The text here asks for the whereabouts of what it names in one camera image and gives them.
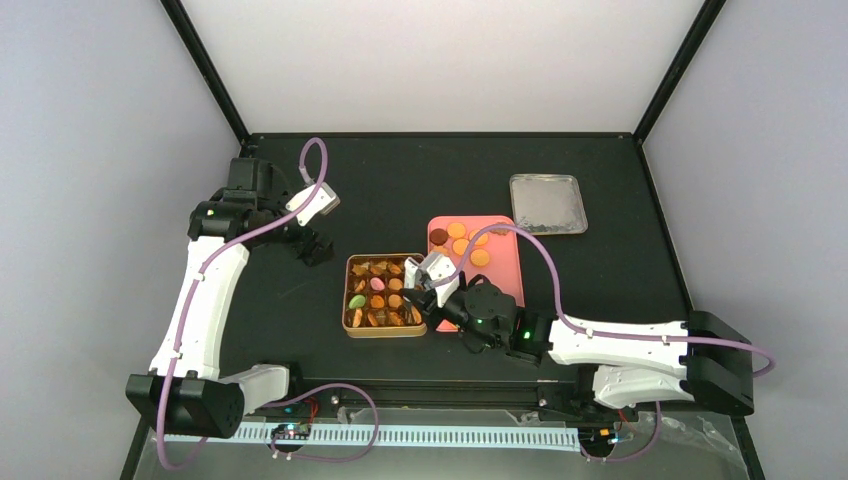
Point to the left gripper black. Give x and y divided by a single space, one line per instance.
315 250

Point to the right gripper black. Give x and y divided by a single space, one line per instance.
421 299

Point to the green round cookie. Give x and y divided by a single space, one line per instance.
357 301

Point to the pink round cookie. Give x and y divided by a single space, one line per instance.
377 284

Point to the gold cookie tin box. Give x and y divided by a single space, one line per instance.
386 314

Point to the silver tin lid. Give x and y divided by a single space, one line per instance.
547 204

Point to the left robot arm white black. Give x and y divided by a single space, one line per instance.
183 392

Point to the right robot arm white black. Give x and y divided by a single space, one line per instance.
700 359

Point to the dark chocolate round cookie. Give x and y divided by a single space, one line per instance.
438 236

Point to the round cracker cookie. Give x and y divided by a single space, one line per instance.
456 230

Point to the brown flower cookie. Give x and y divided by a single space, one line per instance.
502 229

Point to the left circuit board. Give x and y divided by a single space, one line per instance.
291 432

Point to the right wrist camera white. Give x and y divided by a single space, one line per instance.
435 271

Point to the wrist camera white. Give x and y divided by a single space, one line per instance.
312 201
435 271

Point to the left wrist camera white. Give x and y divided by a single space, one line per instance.
312 201

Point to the black front rail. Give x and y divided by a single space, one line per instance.
560 397

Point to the white slotted cable duct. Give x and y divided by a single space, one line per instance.
482 437

